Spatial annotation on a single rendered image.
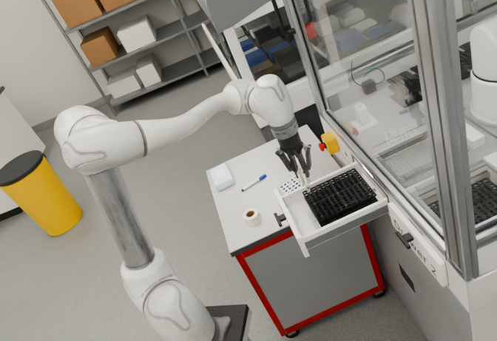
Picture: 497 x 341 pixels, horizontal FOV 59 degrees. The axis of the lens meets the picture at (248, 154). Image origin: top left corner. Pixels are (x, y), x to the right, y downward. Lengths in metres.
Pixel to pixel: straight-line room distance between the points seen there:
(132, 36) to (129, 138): 4.06
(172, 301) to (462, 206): 0.83
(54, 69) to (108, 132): 4.85
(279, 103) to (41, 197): 2.78
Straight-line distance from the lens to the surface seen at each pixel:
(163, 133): 1.17
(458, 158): 0.99
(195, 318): 1.42
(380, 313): 2.38
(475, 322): 1.47
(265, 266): 1.93
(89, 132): 1.12
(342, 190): 1.65
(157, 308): 1.39
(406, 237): 1.44
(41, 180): 3.80
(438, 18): 0.82
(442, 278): 1.41
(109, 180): 1.32
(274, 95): 1.35
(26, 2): 5.75
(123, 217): 1.38
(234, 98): 1.45
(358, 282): 2.23
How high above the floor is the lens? 2.01
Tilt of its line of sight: 34 degrees down
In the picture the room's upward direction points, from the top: 25 degrees counter-clockwise
